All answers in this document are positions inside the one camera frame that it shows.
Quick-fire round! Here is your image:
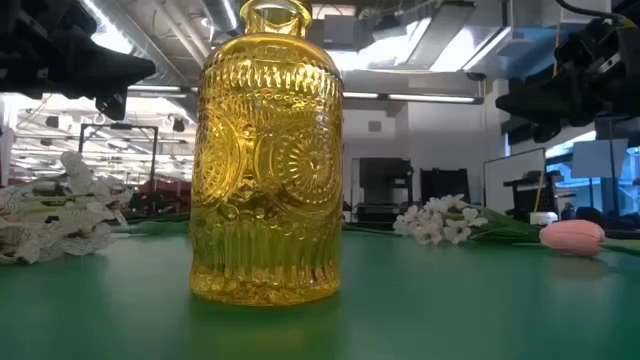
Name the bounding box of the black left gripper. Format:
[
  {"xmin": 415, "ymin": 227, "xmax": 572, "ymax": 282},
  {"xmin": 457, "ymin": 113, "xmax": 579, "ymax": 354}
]
[{"xmin": 0, "ymin": 0, "xmax": 158, "ymax": 122}]

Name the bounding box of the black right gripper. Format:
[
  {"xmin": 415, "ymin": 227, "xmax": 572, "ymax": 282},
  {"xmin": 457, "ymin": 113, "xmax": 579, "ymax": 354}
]
[{"xmin": 494, "ymin": 14, "xmax": 640, "ymax": 145}]

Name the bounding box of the pink artificial tulip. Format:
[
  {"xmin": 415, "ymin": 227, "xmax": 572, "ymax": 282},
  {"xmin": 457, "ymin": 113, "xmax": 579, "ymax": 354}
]
[{"xmin": 538, "ymin": 218, "xmax": 640, "ymax": 259}]

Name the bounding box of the white veined artificial flower bunch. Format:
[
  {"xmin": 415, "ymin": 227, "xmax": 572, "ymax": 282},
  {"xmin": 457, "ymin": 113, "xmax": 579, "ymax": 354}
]
[{"xmin": 0, "ymin": 150, "xmax": 132, "ymax": 266}]

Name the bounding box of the yellow embossed glass vase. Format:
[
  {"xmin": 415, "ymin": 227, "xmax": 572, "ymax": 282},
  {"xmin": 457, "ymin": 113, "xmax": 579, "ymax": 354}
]
[{"xmin": 188, "ymin": 0, "xmax": 346, "ymax": 307}]

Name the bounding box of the ceiling light strip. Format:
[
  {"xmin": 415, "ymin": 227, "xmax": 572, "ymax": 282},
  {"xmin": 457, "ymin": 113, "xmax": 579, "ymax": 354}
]
[
  {"xmin": 127, "ymin": 84, "xmax": 200, "ymax": 99},
  {"xmin": 342, "ymin": 91, "xmax": 477, "ymax": 105}
]

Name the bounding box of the white panel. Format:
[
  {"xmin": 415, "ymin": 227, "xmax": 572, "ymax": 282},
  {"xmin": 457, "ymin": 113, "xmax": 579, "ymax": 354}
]
[{"xmin": 571, "ymin": 138, "xmax": 630, "ymax": 180}]

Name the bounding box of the whiteboard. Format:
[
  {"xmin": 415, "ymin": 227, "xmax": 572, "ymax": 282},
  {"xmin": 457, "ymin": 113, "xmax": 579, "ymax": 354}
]
[{"xmin": 482, "ymin": 146, "xmax": 548, "ymax": 221}]

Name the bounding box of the black standing desk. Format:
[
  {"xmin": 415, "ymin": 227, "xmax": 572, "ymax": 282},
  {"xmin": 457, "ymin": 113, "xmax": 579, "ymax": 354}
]
[{"xmin": 502, "ymin": 169, "xmax": 565, "ymax": 222}]

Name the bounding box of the red equipment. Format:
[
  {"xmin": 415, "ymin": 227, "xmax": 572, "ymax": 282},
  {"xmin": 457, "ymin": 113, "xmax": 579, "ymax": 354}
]
[{"xmin": 130, "ymin": 178, "xmax": 194, "ymax": 214}]

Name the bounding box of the black chair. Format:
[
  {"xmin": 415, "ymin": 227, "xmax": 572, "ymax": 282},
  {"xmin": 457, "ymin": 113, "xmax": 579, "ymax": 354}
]
[{"xmin": 418, "ymin": 167, "xmax": 472, "ymax": 207}]

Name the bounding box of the white blossom artificial flower spray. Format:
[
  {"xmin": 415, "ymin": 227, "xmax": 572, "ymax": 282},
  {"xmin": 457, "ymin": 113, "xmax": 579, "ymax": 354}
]
[{"xmin": 392, "ymin": 193, "xmax": 544, "ymax": 247}]

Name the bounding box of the black cabinet machine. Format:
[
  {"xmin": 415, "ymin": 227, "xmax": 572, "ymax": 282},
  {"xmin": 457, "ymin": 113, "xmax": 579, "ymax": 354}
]
[{"xmin": 351, "ymin": 156, "xmax": 416, "ymax": 225}]

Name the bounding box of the green table mat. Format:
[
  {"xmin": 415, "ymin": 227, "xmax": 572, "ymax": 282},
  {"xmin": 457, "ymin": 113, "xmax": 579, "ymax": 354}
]
[{"xmin": 0, "ymin": 219, "xmax": 640, "ymax": 360}]

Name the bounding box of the black metal frame stand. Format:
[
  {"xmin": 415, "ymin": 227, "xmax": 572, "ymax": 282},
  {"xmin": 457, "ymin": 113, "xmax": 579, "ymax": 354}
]
[{"xmin": 77, "ymin": 122, "xmax": 160, "ymax": 197}]

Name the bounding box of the yellow hanging cable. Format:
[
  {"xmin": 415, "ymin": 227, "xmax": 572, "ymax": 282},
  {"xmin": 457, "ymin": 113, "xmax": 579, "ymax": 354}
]
[{"xmin": 533, "ymin": 172, "xmax": 547, "ymax": 213}]

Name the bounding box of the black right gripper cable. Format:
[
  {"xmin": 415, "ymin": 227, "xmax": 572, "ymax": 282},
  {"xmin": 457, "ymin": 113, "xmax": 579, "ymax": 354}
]
[{"xmin": 553, "ymin": 0, "xmax": 626, "ymax": 24}]

